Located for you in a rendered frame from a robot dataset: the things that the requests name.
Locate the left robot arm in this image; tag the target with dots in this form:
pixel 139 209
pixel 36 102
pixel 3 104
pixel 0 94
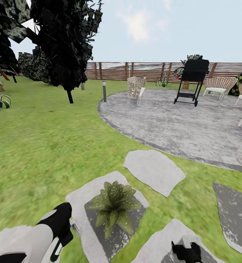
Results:
pixel 32 247

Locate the charcoal grill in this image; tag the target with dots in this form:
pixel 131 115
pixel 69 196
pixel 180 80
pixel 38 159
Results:
pixel 194 71

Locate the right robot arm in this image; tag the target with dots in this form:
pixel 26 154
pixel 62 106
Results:
pixel 189 251

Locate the pot plant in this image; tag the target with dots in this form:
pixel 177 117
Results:
pixel 113 203

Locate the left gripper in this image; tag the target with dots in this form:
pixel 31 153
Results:
pixel 65 236

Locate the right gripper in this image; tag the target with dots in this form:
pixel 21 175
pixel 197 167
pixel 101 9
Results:
pixel 183 253

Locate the insectifuge atomizer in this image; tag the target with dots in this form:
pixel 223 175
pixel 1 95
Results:
pixel 57 250

